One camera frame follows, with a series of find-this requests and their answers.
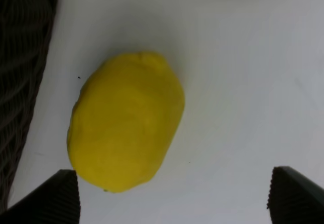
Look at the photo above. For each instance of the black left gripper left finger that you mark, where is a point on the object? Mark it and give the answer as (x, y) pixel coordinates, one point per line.
(55, 201)

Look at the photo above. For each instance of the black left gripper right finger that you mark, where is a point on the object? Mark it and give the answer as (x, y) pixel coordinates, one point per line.
(294, 198)

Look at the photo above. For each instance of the yellow lemon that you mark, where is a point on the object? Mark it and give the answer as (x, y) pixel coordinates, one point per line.
(124, 121)

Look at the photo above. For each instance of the dark brown wicker basket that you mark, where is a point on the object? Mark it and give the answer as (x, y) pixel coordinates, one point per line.
(26, 29)

